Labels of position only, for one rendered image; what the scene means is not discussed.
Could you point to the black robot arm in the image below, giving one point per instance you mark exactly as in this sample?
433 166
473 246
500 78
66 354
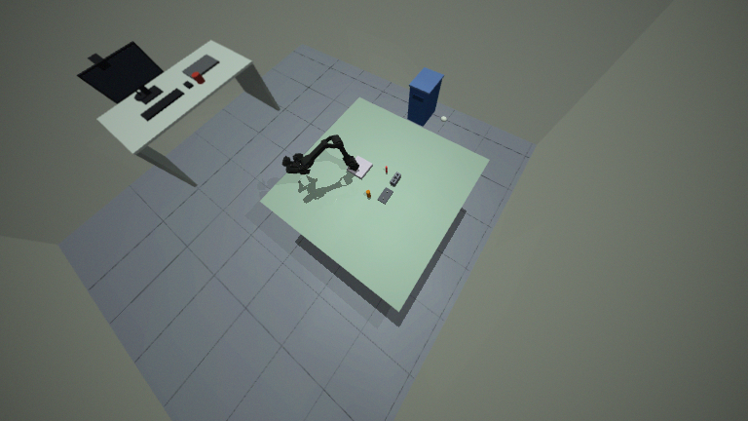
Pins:
308 160

